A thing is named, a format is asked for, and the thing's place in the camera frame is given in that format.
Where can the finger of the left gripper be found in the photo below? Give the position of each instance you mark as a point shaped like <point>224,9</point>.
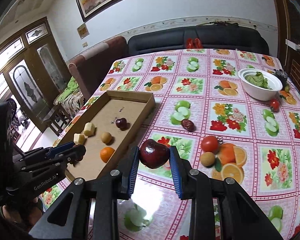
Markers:
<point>42,154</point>
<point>46,173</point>

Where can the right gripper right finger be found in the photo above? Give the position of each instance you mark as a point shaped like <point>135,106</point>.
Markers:
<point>239,216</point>

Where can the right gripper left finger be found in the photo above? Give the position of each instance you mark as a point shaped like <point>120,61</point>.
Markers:
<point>68,217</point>

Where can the pale sugarcane piece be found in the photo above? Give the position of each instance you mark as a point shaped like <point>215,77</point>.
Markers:
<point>89,129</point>
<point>79,139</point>

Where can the tan longan fruit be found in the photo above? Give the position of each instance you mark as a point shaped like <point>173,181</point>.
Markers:
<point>207,159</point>
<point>106,137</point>

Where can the orange mandarin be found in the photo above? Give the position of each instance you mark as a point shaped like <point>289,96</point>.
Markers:
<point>106,153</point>

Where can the large red tomato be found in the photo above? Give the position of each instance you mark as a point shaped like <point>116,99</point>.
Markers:
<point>210,144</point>

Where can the person's left hand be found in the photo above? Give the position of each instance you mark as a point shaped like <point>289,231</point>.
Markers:
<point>26,216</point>

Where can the dark wooden stool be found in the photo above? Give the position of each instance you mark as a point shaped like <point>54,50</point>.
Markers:
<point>56,119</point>

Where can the green patterned blanket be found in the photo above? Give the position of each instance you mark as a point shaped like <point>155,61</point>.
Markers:
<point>71,98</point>

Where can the brown cardboard tray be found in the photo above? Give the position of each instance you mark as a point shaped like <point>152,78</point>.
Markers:
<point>111,105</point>

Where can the wooden glass door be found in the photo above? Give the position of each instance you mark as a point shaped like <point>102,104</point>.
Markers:
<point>33,71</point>

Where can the dark red jujube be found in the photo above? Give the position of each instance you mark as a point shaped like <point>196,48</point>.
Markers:
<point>188,125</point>

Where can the brown armchair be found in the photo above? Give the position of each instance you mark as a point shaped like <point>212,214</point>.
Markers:
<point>91,67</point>

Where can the floral fruit print tablecloth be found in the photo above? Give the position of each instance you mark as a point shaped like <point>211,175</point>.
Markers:
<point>257,147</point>

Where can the small red tomato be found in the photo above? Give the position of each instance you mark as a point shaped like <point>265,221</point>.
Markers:
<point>274,105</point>

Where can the white bowl with greens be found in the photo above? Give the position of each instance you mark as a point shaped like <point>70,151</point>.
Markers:
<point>259,84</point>

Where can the small dark cup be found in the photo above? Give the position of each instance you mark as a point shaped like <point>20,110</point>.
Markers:
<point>282,76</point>

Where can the wooden sideboard cabinet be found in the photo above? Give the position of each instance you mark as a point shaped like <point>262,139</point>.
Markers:
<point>293,63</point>

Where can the red cushion ornament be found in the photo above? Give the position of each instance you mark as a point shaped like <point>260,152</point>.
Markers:
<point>193,43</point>

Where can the black leather sofa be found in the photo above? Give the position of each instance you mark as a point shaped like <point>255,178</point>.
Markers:
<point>215,36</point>

